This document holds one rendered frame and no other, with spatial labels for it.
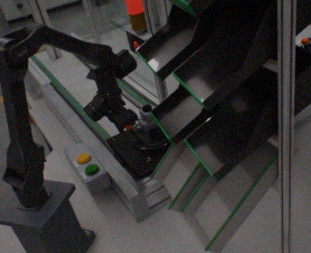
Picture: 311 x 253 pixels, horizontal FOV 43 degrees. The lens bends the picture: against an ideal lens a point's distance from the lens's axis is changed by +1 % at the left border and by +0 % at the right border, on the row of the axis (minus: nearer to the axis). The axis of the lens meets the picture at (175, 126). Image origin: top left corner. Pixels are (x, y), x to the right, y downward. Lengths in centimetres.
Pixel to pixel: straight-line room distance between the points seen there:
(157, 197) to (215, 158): 40
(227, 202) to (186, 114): 22
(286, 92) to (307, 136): 72
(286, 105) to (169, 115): 33
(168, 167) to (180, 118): 19
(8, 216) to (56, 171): 44
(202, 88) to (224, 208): 32
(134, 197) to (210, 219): 26
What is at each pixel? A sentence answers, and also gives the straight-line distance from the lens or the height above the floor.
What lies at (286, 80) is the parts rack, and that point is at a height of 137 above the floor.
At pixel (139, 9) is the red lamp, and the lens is 127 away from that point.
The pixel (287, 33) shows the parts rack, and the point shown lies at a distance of 62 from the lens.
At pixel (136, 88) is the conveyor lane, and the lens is 158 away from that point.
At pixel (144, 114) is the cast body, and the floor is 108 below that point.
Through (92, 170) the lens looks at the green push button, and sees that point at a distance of 120.
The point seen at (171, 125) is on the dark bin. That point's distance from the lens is 89.
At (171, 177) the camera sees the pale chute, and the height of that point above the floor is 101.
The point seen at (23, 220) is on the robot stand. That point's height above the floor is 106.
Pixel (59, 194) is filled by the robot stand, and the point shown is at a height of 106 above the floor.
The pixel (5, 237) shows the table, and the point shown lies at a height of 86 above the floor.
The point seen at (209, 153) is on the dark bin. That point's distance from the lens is 79.
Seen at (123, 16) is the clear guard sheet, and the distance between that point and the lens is 148.
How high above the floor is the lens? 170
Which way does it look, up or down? 35 degrees down
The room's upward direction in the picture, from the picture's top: 11 degrees counter-clockwise
